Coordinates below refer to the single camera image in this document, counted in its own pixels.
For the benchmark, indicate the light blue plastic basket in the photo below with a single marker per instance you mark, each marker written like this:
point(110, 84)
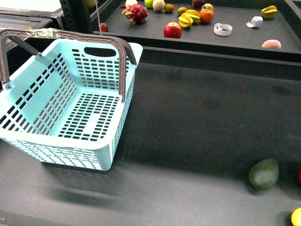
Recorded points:
point(65, 95)

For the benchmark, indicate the yellow mango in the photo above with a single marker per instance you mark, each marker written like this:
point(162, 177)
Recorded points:
point(296, 217)

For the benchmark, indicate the small red fruit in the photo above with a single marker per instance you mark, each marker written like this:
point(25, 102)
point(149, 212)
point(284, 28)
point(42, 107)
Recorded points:
point(103, 27)

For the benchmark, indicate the yellow starfruit front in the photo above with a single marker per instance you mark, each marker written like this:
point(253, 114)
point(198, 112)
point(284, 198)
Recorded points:
point(185, 21)

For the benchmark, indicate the yellow starfruit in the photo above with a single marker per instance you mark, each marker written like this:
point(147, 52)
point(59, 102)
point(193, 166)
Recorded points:
point(269, 12)
point(185, 21)
point(193, 14)

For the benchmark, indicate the pink dragon fruit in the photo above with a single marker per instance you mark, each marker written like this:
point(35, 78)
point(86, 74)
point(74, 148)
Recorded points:
point(136, 13)

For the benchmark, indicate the brown kiwi left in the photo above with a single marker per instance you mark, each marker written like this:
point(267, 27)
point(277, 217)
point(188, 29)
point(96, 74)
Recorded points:
point(169, 8)

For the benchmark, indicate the brown kiwi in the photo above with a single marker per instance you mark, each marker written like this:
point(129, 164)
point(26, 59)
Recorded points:
point(169, 8)
point(181, 10)

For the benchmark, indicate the yellow starfruit behind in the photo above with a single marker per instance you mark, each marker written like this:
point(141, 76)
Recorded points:
point(193, 14)

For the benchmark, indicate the brown kiwi right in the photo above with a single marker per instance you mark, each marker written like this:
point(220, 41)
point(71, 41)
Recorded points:
point(181, 10)

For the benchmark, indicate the beige round melon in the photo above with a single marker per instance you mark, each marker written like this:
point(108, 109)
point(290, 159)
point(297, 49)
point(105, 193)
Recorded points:
point(158, 5)

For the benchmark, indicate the green apple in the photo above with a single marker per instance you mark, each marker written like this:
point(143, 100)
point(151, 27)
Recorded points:
point(148, 3)

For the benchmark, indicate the orange persimmon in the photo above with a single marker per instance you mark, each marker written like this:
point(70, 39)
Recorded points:
point(206, 15)

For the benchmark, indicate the white fruit behind dragonfruit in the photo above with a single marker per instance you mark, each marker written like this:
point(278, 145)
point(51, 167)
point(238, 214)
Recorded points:
point(130, 3)

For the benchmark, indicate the dark purple fruit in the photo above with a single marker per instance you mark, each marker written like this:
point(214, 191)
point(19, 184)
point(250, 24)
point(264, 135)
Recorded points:
point(197, 3)

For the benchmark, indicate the red yellow apple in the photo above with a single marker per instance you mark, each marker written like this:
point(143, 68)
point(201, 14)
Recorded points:
point(208, 6)

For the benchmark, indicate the green avocado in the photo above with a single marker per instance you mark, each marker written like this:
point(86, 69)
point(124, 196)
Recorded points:
point(264, 175)

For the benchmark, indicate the black display tray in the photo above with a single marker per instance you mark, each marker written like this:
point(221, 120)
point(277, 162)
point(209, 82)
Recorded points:
point(226, 34)

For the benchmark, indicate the pink peach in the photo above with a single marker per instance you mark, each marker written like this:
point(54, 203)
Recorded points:
point(271, 44)

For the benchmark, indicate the yellow starfruit far right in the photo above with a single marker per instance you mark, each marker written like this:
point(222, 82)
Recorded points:
point(269, 12)

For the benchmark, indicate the black metal rack post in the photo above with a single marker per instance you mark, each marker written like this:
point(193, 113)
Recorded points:
point(76, 16)

